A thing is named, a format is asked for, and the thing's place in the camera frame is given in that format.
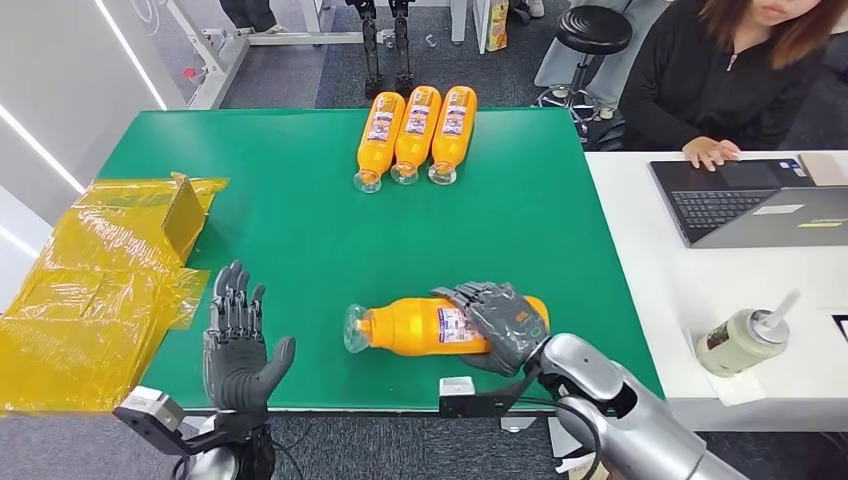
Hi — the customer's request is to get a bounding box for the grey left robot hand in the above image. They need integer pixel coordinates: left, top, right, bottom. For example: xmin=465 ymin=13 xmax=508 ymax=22
xmin=202 ymin=260 xmax=297 ymax=415

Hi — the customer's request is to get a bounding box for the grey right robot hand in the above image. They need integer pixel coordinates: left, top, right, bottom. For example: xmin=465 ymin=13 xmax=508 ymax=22
xmin=431 ymin=281 xmax=551 ymax=378

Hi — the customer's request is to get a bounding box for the orange juice bottle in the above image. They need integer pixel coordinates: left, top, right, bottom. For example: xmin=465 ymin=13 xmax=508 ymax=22
xmin=427 ymin=85 xmax=478 ymax=187
xmin=390 ymin=85 xmax=443 ymax=187
xmin=343 ymin=294 xmax=551 ymax=356
xmin=352 ymin=91 xmax=407 ymax=195

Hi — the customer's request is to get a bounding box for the green table mat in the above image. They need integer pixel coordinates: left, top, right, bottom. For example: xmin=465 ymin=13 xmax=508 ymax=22
xmin=97 ymin=107 xmax=666 ymax=415

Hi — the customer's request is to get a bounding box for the white paper tag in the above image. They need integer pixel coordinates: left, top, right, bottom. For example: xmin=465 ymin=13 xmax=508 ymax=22
xmin=555 ymin=453 xmax=598 ymax=476

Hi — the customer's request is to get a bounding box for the brown cardboard flap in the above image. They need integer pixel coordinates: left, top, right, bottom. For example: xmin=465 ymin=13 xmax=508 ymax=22
xmin=162 ymin=177 xmax=208 ymax=265

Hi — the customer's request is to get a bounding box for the yellow plastic wrapped box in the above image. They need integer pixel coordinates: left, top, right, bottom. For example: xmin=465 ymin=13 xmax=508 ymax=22
xmin=0 ymin=172 xmax=230 ymax=417

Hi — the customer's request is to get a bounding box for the drink cup with straw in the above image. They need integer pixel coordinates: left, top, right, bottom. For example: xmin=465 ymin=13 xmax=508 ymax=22
xmin=694 ymin=288 xmax=802 ymax=379

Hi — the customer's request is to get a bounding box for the dark grey laptop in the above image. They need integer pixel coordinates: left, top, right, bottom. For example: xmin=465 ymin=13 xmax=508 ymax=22
xmin=648 ymin=157 xmax=848 ymax=250

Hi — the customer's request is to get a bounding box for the white paper napkin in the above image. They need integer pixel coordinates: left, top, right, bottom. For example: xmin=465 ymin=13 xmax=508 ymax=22
xmin=688 ymin=329 xmax=770 ymax=408

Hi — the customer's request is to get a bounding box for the person's hand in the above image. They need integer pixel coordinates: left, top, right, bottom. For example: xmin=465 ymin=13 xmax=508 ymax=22
xmin=681 ymin=137 xmax=743 ymax=172

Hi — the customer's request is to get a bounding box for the black metal stand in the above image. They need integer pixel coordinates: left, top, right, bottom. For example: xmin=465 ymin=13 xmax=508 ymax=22
xmin=345 ymin=0 xmax=386 ymax=99
xmin=388 ymin=0 xmax=417 ymax=96

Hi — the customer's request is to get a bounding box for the person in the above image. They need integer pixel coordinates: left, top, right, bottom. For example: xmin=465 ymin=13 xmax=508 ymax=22
xmin=617 ymin=0 xmax=848 ymax=167

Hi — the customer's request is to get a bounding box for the yellow carton box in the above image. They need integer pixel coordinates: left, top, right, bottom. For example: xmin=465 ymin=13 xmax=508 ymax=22
xmin=486 ymin=0 xmax=511 ymax=53

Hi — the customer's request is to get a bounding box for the black round stool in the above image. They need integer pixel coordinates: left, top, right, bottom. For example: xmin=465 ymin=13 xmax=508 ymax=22
xmin=535 ymin=5 xmax=635 ymax=137

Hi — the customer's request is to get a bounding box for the white desk leg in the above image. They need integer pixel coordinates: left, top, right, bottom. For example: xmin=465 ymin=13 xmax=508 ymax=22
xmin=450 ymin=0 xmax=493 ymax=54

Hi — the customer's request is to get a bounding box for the beige notebook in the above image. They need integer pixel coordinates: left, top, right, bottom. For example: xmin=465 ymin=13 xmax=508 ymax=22
xmin=796 ymin=152 xmax=848 ymax=188

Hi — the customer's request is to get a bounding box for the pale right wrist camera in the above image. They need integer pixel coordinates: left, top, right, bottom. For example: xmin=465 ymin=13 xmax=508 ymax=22
xmin=439 ymin=376 xmax=531 ymax=420

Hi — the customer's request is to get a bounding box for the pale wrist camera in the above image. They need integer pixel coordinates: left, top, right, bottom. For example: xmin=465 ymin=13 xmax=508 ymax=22
xmin=439 ymin=376 xmax=531 ymax=420
xmin=112 ymin=386 xmax=200 ymax=457

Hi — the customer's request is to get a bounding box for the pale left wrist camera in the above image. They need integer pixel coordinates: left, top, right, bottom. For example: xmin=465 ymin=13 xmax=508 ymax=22
xmin=112 ymin=386 xmax=200 ymax=457

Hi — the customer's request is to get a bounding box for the black cable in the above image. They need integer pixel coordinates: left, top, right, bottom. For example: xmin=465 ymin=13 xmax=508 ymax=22
xmin=268 ymin=417 xmax=313 ymax=480

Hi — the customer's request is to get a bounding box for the white metal frame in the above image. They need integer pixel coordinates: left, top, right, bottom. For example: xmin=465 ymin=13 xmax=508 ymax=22
xmin=165 ymin=0 xmax=369 ymax=111

